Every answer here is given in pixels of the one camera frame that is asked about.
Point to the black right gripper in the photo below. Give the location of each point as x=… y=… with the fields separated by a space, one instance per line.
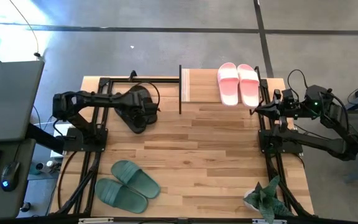
x=287 y=111

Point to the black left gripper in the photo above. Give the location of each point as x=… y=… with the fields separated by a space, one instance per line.
x=140 y=109

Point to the black rubber slide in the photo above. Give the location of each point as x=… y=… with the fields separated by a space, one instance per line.
x=126 y=119
x=143 y=88

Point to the pink rubber slide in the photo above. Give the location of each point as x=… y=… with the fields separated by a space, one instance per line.
x=249 y=85
x=228 y=84

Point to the green rubber slide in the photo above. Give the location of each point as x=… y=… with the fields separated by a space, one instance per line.
x=135 y=179
x=120 y=196

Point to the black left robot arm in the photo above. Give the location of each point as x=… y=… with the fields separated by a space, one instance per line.
x=98 y=99

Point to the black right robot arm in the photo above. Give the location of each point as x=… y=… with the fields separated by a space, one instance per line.
x=322 y=143

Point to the white power adapter box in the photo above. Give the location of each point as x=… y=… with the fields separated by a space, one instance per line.
x=61 y=129

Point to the potted green succulent plant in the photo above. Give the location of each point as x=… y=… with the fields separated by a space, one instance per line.
x=266 y=199

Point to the white label strip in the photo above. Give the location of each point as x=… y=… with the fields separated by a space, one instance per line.
x=95 y=220
x=269 y=221

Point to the grey desk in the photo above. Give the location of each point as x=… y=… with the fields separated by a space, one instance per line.
x=8 y=99

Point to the black computer mouse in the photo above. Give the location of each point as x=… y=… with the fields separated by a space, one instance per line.
x=10 y=175

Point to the black round desk foot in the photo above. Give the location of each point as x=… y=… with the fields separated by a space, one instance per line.
x=26 y=207

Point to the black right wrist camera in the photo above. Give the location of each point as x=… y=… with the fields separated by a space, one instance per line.
x=286 y=96

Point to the black aluminium rig frame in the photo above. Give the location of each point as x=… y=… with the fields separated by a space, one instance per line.
x=141 y=80

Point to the wooden shelf with black frame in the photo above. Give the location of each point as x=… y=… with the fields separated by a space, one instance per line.
x=200 y=85

